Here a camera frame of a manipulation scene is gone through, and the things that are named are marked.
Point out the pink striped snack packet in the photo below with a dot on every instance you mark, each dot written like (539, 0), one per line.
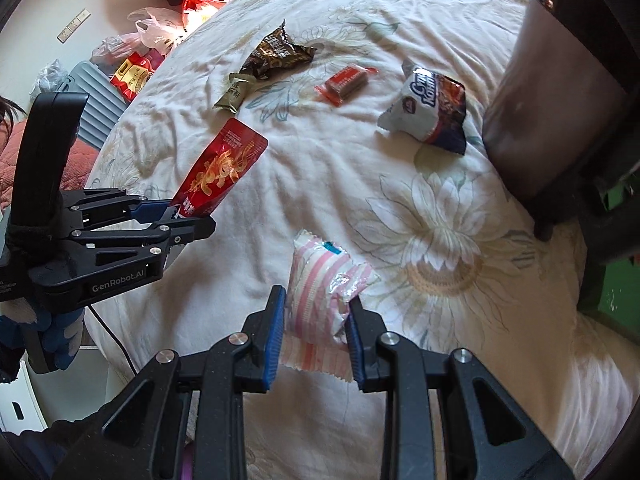
(323, 279)

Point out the dark brown foil snack bag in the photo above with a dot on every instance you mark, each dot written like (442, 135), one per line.
(275, 52)

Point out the white blue chip bag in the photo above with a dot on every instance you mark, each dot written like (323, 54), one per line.
(430, 107)

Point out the pink quilted cushion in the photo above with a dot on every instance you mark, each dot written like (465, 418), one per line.
(74, 176)

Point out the red yellow box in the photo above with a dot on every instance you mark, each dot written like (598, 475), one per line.
(131, 76)

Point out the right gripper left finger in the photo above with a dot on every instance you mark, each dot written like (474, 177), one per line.
(184, 409)

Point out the olive green pastry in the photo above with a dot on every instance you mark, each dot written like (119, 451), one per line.
(238, 87)

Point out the small red candy packet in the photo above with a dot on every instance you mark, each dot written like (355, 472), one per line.
(345, 82)

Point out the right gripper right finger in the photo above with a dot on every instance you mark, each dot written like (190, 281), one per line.
(487, 435)

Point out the blue gloved left hand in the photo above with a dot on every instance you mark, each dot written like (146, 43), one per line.
(50, 340)

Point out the light blue ribbed suitcase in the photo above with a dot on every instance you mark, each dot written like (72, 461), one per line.
(104, 107)

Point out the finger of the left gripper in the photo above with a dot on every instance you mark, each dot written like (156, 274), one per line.
(182, 231)
(148, 211)

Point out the white storage box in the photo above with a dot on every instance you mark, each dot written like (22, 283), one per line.
(35, 401)

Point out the pink plastic bag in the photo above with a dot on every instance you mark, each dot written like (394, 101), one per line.
(154, 28)

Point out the white wall socket strip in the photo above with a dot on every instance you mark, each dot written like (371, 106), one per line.
(70, 28)

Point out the red plastic bag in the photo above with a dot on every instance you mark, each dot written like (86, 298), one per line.
(195, 13)

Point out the brown pillow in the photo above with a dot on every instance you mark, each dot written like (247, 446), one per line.
(554, 99)

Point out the red white snack pouch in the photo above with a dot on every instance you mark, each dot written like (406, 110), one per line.
(224, 162)

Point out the dark wooden chair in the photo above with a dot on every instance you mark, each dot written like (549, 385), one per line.
(601, 187)

